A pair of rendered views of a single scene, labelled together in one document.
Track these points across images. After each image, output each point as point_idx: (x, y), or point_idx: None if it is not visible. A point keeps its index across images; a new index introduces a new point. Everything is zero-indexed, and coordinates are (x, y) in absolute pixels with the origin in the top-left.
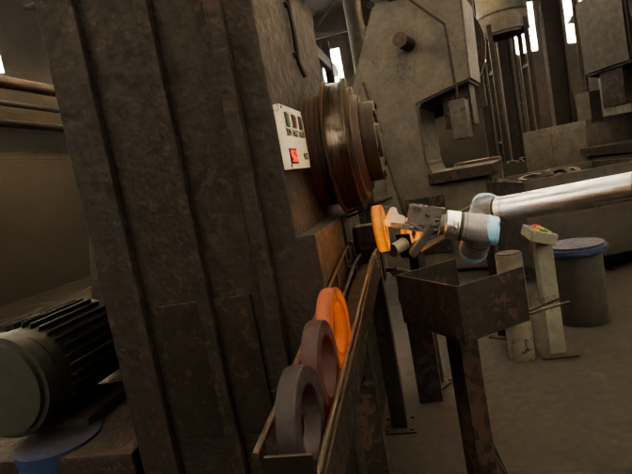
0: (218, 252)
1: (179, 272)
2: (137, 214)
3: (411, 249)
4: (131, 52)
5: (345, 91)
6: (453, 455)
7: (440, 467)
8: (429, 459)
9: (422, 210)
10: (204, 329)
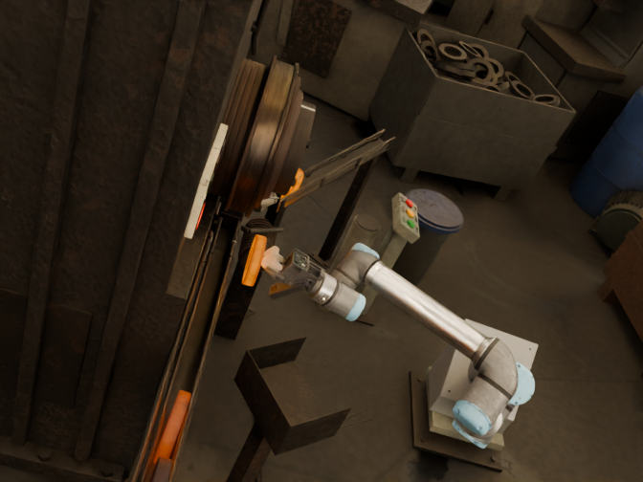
0: (73, 268)
1: (16, 263)
2: None
3: (273, 291)
4: (42, 30)
5: (290, 107)
6: (222, 420)
7: (207, 432)
8: (200, 418)
9: (302, 272)
10: (29, 324)
